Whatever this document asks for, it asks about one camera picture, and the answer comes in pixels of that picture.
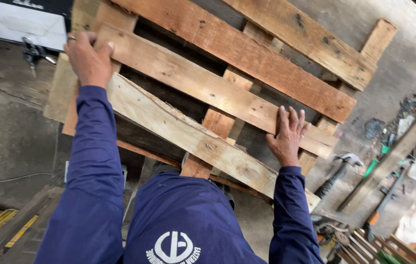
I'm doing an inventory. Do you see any person's left hand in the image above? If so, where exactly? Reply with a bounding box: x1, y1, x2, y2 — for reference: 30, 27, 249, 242
64, 32, 115, 88

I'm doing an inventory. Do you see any person's right hand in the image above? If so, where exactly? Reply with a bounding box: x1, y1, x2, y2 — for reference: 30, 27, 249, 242
265, 106, 312, 168

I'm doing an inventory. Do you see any wooden pallet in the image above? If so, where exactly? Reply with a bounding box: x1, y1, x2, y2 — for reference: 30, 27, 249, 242
43, 0, 398, 213

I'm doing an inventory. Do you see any bunch of keys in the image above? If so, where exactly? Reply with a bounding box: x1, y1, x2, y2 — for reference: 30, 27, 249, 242
22, 37, 57, 78

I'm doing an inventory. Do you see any claw hammer with black grip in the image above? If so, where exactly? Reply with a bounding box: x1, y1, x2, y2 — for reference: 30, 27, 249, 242
314, 153, 365, 199

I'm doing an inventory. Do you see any dark wooden board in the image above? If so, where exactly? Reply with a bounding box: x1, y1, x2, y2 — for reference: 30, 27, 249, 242
0, 38, 57, 108

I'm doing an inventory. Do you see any angle grinder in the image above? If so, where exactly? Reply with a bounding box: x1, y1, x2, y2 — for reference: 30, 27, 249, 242
311, 214, 351, 258

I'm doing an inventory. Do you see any long wooden beam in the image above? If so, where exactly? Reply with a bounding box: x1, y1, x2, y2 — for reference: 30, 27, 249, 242
337, 92, 416, 217

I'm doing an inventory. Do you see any long tool with orange grip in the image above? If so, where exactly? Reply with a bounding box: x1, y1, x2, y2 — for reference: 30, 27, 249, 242
364, 172, 406, 241

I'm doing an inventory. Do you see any heap of small scrap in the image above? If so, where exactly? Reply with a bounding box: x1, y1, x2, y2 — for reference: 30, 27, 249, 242
364, 86, 416, 148

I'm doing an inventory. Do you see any person's blue shirt torso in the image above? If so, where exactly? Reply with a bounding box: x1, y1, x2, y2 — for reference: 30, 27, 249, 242
123, 172, 268, 264

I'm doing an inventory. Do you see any wooden slat rack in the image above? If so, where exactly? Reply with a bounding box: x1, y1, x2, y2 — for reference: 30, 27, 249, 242
334, 229, 416, 264

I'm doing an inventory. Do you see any white sack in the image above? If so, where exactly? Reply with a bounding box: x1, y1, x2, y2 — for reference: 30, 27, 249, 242
395, 191, 416, 245

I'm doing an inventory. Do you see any green handled tool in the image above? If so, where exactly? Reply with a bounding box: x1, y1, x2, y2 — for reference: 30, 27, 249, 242
363, 158, 380, 180

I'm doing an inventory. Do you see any thin grey cable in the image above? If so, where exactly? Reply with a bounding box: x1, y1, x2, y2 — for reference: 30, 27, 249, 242
0, 172, 53, 185

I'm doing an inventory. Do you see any dark metal frame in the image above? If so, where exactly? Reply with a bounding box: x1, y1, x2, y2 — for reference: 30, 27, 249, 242
0, 185, 66, 264

